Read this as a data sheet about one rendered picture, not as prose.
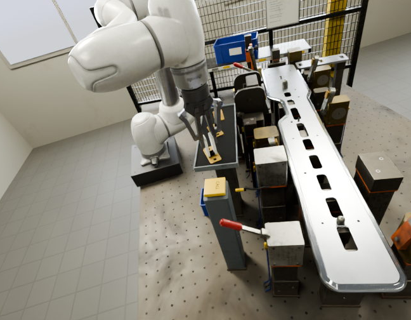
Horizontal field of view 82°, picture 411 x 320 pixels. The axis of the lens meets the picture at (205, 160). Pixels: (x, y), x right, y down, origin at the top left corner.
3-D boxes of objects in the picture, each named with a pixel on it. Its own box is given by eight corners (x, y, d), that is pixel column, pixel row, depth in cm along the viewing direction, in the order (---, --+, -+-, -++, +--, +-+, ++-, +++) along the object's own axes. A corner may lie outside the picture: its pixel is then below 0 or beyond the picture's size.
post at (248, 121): (262, 188, 120) (256, 123, 94) (252, 189, 121) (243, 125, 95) (261, 181, 124) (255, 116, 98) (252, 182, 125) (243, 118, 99)
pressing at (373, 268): (427, 292, 52) (430, 289, 51) (318, 293, 56) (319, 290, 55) (295, 64, 154) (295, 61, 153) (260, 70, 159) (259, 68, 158)
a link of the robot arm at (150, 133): (135, 146, 146) (120, 117, 131) (160, 133, 152) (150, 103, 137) (145, 159, 136) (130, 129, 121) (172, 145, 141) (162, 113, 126)
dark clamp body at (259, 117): (268, 181, 123) (264, 119, 99) (245, 183, 126) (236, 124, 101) (266, 171, 129) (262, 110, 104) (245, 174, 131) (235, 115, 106)
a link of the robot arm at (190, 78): (210, 60, 54) (215, 84, 58) (199, 51, 61) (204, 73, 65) (173, 73, 53) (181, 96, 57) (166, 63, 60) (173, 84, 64)
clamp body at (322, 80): (330, 122, 148) (337, 67, 126) (309, 125, 150) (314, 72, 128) (326, 117, 153) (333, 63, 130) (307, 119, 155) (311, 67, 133)
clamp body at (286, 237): (299, 298, 81) (305, 245, 58) (264, 298, 84) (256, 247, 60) (295, 276, 87) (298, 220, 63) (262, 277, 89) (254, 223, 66)
